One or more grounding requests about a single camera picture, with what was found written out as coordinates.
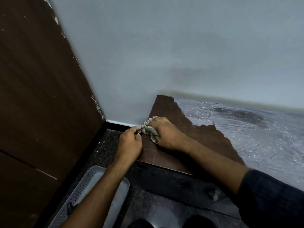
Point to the person's right hand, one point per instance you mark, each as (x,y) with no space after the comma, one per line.
(169,136)

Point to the person's left hand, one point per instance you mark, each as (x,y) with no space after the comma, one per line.
(129,147)

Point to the grey cleaning cloth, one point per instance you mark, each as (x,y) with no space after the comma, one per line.
(147,129)

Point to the white spray bottle black nozzle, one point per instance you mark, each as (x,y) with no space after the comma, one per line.
(70,208)

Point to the brown wooden cabinet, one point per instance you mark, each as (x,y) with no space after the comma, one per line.
(261,140)

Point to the person's left forearm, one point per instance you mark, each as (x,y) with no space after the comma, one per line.
(99,197)

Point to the person's right forearm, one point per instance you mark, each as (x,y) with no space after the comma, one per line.
(218,163)

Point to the white perforated plastic basket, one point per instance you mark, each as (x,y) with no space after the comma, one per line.
(88,185)

